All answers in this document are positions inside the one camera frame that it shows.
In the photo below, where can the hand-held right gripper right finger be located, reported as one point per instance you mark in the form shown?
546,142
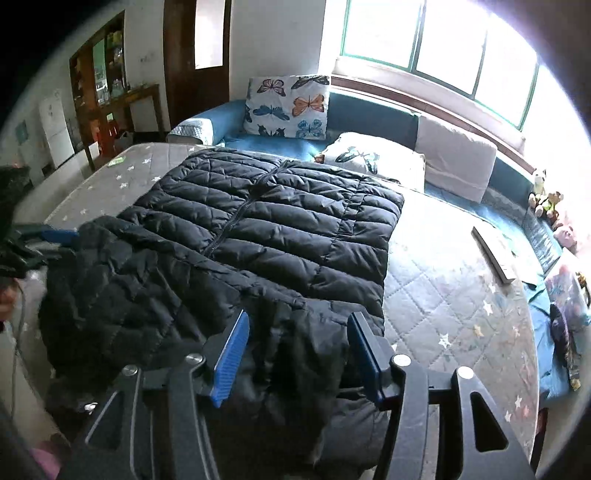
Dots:
367,360

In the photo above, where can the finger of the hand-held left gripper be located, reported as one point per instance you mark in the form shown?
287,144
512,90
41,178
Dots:
60,236

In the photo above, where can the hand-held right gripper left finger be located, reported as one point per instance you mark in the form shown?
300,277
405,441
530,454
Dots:
229,360

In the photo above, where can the black puffer jacket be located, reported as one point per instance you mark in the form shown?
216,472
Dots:
277,221

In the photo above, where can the person's left hand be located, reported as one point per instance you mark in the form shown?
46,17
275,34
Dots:
7,302

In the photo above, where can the small green packet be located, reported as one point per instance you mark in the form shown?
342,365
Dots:
116,161

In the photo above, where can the white refrigerator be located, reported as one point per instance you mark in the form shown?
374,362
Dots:
55,129

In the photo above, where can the grey star quilted mattress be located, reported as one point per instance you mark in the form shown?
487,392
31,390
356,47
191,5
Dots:
438,286

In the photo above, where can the red plastic stool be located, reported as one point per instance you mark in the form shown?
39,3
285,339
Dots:
102,138

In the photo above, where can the wooden desk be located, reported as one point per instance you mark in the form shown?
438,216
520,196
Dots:
138,94

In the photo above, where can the grey book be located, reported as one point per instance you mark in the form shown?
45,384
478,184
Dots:
494,254

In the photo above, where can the wooden display cabinet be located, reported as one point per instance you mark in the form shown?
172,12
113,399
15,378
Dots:
97,69

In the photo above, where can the blue bed sheet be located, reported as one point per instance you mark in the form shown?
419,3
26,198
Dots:
542,332

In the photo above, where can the blue bed side bolster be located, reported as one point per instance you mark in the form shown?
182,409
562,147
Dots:
203,122

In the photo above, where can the dark wooden door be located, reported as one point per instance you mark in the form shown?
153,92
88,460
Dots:
182,83

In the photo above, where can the dark patterned cloth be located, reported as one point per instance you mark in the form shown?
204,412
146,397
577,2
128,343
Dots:
565,346

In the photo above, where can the butterfly print pillow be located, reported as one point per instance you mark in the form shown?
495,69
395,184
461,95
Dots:
374,159
286,106

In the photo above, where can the floral plastic bag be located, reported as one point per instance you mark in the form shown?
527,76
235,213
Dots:
568,295

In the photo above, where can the white headboard cushion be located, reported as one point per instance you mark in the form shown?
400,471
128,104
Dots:
455,157

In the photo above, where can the teal headboard cushion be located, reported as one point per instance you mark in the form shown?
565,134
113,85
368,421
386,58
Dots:
369,117
512,182

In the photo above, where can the pink stuffed toy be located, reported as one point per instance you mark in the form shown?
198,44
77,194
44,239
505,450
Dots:
567,236

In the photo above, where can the stuffed toy animals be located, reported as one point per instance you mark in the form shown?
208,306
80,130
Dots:
550,205

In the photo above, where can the white stuffed dog toy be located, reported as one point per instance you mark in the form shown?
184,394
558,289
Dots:
539,187

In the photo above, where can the green framed window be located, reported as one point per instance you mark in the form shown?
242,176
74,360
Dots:
438,41

